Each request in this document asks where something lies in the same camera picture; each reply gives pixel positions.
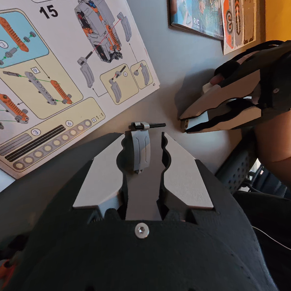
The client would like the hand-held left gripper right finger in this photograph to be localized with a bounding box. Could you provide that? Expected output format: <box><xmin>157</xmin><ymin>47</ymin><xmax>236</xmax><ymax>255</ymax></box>
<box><xmin>156</xmin><ymin>132</ymin><xmax>214</xmax><ymax>219</ymax></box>

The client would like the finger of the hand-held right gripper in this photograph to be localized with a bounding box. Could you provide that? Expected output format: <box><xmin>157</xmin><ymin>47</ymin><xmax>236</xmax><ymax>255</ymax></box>
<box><xmin>185</xmin><ymin>97</ymin><xmax>261</xmax><ymax>134</ymax></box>
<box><xmin>179</xmin><ymin>70</ymin><xmax>261</xmax><ymax>131</ymax></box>

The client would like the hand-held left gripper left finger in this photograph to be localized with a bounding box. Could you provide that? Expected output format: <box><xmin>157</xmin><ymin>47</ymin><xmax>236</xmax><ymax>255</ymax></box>
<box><xmin>72</xmin><ymin>133</ymin><xmax>128</xmax><ymax>219</ymax></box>

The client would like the curved grey panel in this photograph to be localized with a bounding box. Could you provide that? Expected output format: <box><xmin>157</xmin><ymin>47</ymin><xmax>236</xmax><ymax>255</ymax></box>
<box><xmin>131</xmin><ymin>130</ymin><xmax>151</xmax><ymax>175</ymax></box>

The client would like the black axle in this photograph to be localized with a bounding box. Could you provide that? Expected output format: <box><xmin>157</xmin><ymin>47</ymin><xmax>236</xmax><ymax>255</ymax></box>
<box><xmin>128</xmin><ymin>123</ymin><xmax>167</xmax><ymax>130</ymax></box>

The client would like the person's right forearm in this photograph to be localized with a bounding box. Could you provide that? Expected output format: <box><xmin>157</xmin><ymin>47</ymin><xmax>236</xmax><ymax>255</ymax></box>
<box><xmin>252</xmin><ymin>111</ymin><xmax>291</xmax><ymax>189</ymax></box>

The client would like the grey desk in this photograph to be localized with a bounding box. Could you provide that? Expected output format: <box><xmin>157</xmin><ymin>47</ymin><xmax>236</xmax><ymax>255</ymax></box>
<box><xmin>0</xmin><ymin>0</ymin><xmax>266</xmax><ymax>222</ymax></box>

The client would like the person's right hand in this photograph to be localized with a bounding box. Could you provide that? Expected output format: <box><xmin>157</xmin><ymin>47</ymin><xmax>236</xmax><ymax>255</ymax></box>
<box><xmin>210</xmin><ymin>73</ymin><xmax>225</xmax><ymax>85</ymax></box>

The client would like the black perforated panel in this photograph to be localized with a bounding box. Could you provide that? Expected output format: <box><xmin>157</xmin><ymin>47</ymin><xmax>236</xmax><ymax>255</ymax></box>
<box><xmin>215</xmin><ymin>148</ymin><xmax>259</xmax><ymax>195</ymax></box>

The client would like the orange sticker sheet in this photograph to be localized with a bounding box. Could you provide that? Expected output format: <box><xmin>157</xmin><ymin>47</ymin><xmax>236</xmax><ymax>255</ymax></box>
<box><xmin>221</xmin><ymin>0</ymin><xmax>258</xmax><ymax>55</ymax></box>

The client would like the blue robot kit box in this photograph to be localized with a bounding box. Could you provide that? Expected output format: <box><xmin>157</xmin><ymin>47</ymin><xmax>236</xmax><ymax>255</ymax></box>
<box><xmin>168</xmin><ymin>0</ymin><xmax>225</xmax><ymax>41</ymax></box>

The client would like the person's black clothing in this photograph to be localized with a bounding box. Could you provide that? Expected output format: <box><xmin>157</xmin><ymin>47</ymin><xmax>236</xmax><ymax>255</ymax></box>
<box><xmin>233</xmin><ymin>191</ymin><xmax>291</xmax><ymax>291</ymax></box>

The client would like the building instruction booklet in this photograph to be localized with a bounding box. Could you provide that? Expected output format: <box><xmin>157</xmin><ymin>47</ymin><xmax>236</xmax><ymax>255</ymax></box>
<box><xmin>0</xmin><ymin>0</ymin><xmax>160</xmax><ymax>180</ymax></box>

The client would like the thin white cable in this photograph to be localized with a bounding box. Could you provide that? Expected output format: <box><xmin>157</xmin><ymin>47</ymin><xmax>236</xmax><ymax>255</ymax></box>
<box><xmin>251</xmin><ymin>225</ymin><xmax>291</xmax><ymax>250</ymax></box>

